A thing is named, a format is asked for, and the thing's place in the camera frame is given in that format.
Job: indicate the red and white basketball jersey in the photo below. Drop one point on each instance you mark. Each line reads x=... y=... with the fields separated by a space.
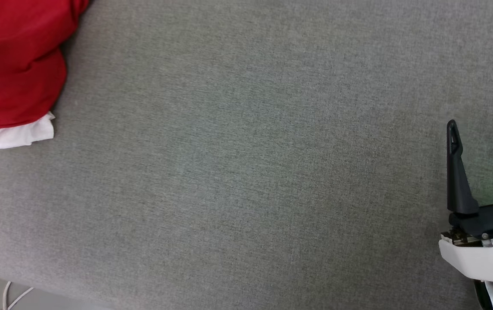
x=13 y=64

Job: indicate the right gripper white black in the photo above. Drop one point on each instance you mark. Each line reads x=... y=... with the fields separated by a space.
x=487 y=258

